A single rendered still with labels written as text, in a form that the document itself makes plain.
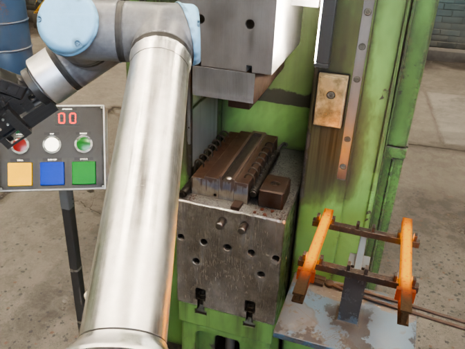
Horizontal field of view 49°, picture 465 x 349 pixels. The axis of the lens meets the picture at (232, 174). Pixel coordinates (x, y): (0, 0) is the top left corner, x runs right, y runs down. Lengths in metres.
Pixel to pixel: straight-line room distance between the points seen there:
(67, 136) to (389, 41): 1.05
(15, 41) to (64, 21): 5.32
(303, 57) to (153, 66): 1.34
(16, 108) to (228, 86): 0.77
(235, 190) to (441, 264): 1.81
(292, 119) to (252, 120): 0.17
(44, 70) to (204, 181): 0.93
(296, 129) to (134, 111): 1.49
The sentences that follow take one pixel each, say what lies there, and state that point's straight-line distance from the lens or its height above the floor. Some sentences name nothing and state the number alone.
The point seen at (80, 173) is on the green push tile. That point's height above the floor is 1.01.
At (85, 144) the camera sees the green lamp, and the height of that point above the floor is 1.09.
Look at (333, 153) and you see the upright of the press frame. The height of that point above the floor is 1.09.
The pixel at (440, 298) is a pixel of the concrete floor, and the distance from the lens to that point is 3.00.
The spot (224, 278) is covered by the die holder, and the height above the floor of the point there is 0.63.
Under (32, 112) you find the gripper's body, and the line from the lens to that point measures 0.97.
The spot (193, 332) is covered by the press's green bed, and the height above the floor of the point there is 0.32.
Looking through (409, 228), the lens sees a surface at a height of 0.98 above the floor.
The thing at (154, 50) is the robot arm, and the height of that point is 1.63.
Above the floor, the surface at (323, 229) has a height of 0.98.
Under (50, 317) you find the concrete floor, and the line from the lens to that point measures 2.71.
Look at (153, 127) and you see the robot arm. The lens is 0.62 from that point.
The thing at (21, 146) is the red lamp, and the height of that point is 1.09.
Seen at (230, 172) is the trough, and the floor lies 0.99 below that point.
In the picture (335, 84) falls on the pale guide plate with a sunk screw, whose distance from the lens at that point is 1.62.
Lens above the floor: 1.81
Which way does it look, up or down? 28 degrees down
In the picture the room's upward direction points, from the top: 3 degrees clockwise
